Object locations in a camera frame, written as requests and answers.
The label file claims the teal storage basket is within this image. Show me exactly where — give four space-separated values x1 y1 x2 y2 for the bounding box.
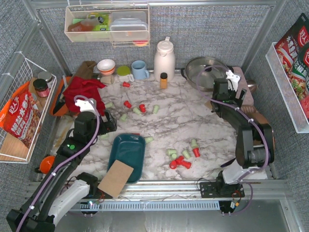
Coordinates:
107 133 146 184

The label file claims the green capsule cluster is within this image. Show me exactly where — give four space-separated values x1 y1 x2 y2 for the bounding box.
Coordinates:
182 149 191 160
166 149 177 156

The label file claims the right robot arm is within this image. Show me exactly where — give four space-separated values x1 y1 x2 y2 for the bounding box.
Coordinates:
211 79 274 197

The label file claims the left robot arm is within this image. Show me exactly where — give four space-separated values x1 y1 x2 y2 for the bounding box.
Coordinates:
6 110 117 232

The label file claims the pink egg tray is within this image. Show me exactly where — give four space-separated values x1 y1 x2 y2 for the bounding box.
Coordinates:
233 66 254 106

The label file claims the steel pot with lid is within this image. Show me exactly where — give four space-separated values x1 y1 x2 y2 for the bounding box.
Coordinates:
180 57 234 92

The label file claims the orange tray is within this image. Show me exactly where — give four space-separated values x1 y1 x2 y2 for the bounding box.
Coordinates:
49 76 72 116

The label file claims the green capsule by cloth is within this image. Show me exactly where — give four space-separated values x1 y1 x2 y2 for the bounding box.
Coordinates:
105 102 114 108

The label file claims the round wooden board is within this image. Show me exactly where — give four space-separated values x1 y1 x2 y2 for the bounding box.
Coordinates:
242 105 276 150

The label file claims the red cloth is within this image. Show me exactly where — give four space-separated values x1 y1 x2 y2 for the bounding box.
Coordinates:
63 76 106 116

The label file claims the brown cloth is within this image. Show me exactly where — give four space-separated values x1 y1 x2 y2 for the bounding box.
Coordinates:
74 60 97 80

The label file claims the orange cup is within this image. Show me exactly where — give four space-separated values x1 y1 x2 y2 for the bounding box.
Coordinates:
39 156 56 174

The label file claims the dark lid jar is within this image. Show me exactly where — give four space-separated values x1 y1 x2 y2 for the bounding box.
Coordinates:
33 79 50 98

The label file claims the right white rack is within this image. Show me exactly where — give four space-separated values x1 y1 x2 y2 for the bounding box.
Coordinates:
265 42 309 133

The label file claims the orange spice bottle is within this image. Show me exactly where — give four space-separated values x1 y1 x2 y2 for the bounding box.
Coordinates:
160 72 168 89

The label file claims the white orange bowl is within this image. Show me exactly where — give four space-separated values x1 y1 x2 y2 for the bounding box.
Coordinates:
97 59 115 75

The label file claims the silver lid jar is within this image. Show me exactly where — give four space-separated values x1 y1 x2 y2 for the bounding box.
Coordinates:
38 71 53 88

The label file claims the red snack bag left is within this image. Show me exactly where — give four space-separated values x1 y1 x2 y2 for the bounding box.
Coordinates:
0 81 40 148

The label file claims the green lid white cup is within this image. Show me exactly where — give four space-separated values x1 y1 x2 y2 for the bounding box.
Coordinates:
116 66 134 82

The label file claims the white thermos jug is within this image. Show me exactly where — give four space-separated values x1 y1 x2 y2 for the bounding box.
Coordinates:
154 36 176 82

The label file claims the red snack bags right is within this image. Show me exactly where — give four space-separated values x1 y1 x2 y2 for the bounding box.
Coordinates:
275 13 309 117

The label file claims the blue mug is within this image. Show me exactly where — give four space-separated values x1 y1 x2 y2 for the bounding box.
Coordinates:
131 60 150 80

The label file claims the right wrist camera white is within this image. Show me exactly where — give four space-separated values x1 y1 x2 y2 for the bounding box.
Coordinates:
226 70 241 92

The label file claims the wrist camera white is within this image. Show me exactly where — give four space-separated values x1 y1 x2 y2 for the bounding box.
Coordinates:
226 70 241 92
75 99 97 114

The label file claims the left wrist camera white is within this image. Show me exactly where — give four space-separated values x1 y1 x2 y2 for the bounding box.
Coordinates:
75 99 97 114

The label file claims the left wire basket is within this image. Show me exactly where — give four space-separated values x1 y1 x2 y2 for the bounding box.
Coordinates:
0 51 57 163

